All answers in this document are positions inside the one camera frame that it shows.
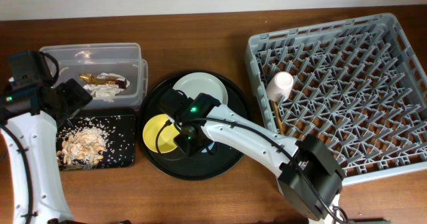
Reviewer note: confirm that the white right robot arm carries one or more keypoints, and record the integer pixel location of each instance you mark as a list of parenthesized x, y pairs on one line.
[(308, 175)]

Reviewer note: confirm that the grey dishwasher rack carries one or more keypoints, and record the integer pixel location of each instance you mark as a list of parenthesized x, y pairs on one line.
[(358, 86)]

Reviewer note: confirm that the clear plastic waste bin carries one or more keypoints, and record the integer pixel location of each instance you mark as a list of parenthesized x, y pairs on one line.
[(123, 59)]

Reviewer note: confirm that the pink plastic cup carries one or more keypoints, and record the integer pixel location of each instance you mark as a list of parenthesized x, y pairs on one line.
[(280, 87)]

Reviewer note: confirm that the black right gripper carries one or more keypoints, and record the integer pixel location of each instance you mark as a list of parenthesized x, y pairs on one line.
[(187, 146)]

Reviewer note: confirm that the peanut shells and rice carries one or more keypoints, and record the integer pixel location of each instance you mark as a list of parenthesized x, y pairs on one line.
[(83, 147)]

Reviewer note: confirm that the light blue plastic cup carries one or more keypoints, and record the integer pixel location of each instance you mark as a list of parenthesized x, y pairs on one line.
[(210, 148)]

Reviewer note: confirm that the light grey round plate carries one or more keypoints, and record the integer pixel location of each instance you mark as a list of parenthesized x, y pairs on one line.
[(199, 82)]

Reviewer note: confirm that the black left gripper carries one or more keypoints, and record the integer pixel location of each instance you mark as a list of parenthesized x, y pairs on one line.
[(74, 95)]

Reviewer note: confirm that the gold coffee sachet wrapper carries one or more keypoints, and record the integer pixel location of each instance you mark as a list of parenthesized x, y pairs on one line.
[(91, 79)]

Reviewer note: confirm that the round black serving tray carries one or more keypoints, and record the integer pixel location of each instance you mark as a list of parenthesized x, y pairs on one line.
[(200, 166)]

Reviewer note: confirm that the yellow plastic bowl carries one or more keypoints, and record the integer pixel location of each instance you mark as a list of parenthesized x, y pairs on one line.
[(165, 142)]

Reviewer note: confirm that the wooden chopstick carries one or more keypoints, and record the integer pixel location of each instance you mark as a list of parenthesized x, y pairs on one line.
[(279, 121)]

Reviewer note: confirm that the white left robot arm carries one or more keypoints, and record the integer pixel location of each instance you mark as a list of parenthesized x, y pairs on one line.
[(30, 117)]

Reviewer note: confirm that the black rectangular tray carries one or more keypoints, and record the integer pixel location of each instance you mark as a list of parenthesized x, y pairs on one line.
[(120, 140)]

